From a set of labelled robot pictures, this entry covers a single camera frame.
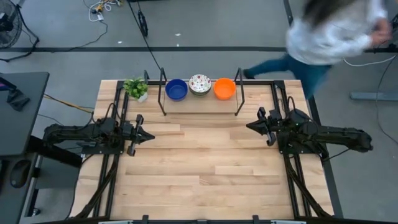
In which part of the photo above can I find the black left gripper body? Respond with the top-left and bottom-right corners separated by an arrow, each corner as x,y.
121,114 -> 144,156

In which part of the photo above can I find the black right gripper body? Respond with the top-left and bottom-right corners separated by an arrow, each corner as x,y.
257,106 -> 282,147

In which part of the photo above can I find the orange plastic mini bowl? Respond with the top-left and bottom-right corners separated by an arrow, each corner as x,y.
213,77 -> 237,101

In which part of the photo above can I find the blue plastic mini bowl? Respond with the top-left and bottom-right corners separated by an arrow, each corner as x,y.
165,78 -> 189,102

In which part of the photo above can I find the green plant in white pot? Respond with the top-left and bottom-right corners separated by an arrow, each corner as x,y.
123,77 -> 149,103

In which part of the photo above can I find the person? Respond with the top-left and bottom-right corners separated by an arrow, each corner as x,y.
242,0 -> 393,100

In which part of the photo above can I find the grey desk foot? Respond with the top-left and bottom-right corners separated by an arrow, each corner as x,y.
349,91 -> 398,101

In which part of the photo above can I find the black desk top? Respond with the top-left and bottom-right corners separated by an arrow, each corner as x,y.
0,72 -> 50,157

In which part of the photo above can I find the black computer mouse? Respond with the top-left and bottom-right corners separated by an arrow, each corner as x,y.
9,159 -> 31,189

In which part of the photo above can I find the dark grey side table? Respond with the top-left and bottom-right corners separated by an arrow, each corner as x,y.
0,152 -> 43,224

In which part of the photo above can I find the person's hand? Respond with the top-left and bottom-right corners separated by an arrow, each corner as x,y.
369,18 -> 392,46

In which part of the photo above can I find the black standing fan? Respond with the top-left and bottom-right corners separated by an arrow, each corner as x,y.
0,0 -> 23,50

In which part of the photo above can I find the black metal rig frame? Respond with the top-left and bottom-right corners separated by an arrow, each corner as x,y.
70,79 -> 335,224

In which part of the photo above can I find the black metal rack frame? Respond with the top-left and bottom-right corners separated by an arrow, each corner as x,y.
157,67 -> 246,116

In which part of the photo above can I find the black floor cable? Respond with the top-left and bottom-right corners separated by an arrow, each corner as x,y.
377,54 -> 398,146
127,0 -> 163,72

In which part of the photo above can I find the white floor cable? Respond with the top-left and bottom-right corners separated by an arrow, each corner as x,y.
343,55 -> 398,67

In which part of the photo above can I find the white and yellow cable bundle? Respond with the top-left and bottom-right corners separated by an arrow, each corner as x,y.
82,0 -> 123,23

